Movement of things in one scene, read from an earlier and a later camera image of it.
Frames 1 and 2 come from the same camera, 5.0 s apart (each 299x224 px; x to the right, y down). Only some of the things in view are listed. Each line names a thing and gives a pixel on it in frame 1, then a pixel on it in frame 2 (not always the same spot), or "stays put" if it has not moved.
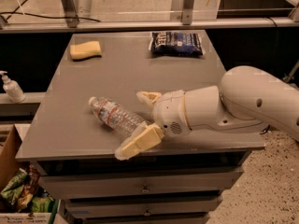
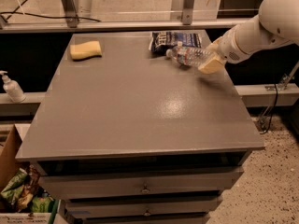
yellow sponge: [86, 50] stays put
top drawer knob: [146, 189] stays put
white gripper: [169, 112] → [226, 51]
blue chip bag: [176, 43] stays put
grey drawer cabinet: [74, 151] stays put
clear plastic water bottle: [115, 116] → [188, 55]
